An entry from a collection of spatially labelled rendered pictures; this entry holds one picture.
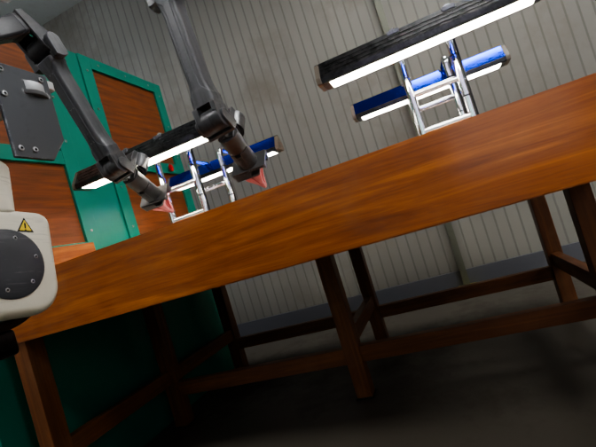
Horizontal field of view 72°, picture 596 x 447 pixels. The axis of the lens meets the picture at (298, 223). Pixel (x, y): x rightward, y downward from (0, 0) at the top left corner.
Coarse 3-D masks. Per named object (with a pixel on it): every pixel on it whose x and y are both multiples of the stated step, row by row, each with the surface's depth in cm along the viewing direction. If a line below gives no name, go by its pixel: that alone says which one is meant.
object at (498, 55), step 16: (496, 48) 155; (464, 64) 158; (480, 64) 155; (496, 64) 153; (416, 80) 165; (432, 80) 161; (384, 96) 168; (400, 96) 164; (352, 112) 172; (368, 112) 169
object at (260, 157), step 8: (248, 152) 106; (256, 152) 112; (264, 152) 110; (240, 160) 106; (248, 160) 107; (256, 160) 109; (264, 160) 108; (232, 168) 112; (240, 168) 109; (248, 168) 109; (256, 168) 108; (232, 176) 110
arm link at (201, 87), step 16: (160, 0) 101; (176, 0) 100; (176, 16) 99; (176, 32) 99; (192, 32) 102; (176, 48) 100; (192, 48) 99; (192, 64) 98; (192, 80) 98; (208, 80) 100; (192, 96) 99; (208, 96) 97; (192, 112) 99; (208, 112) 98; (208, 128) 98; (224, 128) 100
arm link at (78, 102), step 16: (48, 32) 113; (64, 48) 116; (32, 64) 117; (48, 64) 114; (64, 64) 117; (64, 80) 115; (64, 96) 116; (80, 96) 118; (80, 112) 116; (80, 128) 118; (96, 128) 118; (96, 144) 118; (112, 144) 120; (96, 160) 120; (112, 160) 118; (112, 176) 121
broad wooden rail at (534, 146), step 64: (448, 128) 81; (512, 128) 77; (576, 128) 74; (320, 192) 90; (384, 192) 85; (448, 192) 81; (512, 192) 78; (128, 256) 107; (192, 256) 101; (256, 256) 95; (320, 256) 91; (64, 320) 115
